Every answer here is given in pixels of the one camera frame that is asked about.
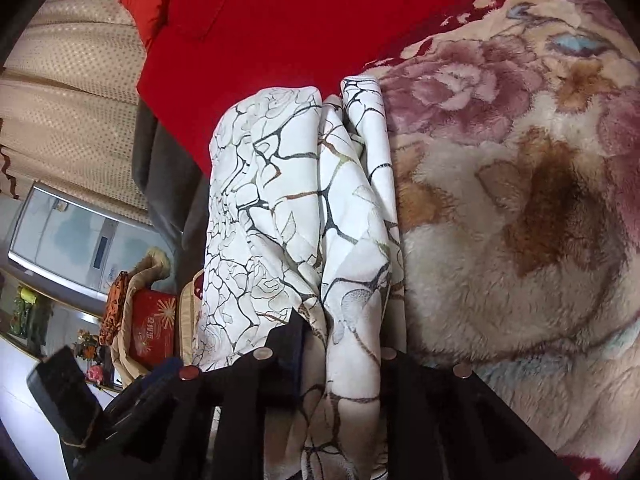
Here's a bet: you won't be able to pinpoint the red blanket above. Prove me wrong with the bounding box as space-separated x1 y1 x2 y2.
136 0 531 176

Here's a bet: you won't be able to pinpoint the floral plush blanket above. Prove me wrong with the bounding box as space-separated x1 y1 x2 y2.
177 0 640 480

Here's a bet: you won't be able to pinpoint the orange black patterned cloth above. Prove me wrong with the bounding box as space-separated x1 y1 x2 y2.
99 270 130 347

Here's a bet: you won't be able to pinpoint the red pillow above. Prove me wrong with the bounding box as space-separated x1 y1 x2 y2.
119 0 173 53

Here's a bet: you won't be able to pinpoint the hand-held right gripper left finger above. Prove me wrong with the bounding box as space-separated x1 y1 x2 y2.
144 311 307 480

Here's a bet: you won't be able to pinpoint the artificial flower bunch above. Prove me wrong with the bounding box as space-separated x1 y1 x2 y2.
74 329 107 387

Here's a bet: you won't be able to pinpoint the red cardboard box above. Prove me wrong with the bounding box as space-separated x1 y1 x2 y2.
127 287 179 368

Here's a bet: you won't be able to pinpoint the dark brown leather sofa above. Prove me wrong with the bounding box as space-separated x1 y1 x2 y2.
131 99 213 266

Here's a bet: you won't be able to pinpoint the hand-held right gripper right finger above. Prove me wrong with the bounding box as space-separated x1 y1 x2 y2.
379 348 577 480

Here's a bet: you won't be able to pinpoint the green bottles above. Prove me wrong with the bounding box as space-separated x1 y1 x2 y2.
11 284 55 347

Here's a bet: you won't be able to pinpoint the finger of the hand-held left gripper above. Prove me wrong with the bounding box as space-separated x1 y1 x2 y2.
101 357 184 442

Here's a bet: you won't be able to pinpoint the beige dotted curtain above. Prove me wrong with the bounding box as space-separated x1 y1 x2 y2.
0 0 156 211

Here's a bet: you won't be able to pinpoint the beige fur-hood jacket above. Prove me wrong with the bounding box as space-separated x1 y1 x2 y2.
109 249 177 383

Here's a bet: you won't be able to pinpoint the white floral refrigerator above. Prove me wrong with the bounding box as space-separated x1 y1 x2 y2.
7 184 151 306

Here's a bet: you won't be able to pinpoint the white black-patterned coat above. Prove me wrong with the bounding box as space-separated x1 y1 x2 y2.
192 75 406 480

